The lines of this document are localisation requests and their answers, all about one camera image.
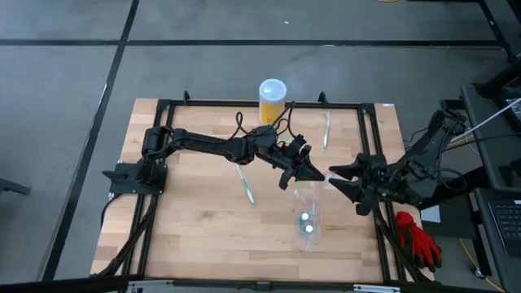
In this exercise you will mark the silver metal bracket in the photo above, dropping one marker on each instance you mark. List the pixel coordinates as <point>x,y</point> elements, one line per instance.
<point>376,289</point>
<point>148,285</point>

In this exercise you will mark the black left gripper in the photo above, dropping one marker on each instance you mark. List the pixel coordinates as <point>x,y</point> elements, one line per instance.
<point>291,160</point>

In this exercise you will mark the red black work gloves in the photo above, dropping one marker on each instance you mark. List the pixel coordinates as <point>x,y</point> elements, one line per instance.
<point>419,244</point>

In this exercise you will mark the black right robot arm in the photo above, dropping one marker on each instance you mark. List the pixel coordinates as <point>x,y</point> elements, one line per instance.
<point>431,142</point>

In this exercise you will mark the yellow label wipes canister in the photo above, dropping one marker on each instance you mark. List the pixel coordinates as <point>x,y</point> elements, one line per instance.
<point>272,97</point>

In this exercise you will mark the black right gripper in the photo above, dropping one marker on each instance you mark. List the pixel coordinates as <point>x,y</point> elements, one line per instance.
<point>374,179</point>

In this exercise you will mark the black stand foot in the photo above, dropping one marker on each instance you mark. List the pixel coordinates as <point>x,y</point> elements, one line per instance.
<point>12,187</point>

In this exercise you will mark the small blue mouthwash bottle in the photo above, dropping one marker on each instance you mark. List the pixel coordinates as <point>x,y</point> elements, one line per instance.
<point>304,216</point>

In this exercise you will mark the black laptop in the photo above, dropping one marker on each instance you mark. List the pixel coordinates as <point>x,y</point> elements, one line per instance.
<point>506,219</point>

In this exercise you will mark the black side desk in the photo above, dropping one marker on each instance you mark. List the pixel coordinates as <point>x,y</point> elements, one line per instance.
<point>492,146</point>

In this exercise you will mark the black aluminium table frame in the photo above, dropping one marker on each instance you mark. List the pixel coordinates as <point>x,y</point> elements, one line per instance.
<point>211,103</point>

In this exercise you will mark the clear plastic organizer tray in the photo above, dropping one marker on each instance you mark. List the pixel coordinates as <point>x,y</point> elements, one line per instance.
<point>311,242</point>

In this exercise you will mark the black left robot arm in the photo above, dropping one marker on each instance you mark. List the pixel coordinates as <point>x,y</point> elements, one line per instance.
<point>203,144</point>

